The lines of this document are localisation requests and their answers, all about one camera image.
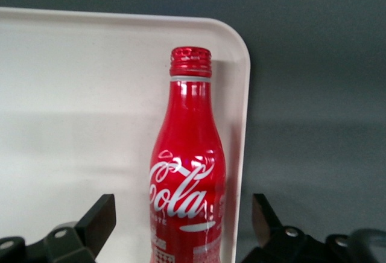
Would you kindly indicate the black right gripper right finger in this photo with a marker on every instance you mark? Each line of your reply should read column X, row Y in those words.
column 286, row 245

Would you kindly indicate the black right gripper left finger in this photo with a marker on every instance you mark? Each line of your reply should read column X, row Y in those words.
column 78, row 242

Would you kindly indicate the red coke bottle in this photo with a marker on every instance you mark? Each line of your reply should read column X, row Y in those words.
column 187, row 139

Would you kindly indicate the beige plastic tray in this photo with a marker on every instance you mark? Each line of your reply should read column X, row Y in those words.
column 75, row 109

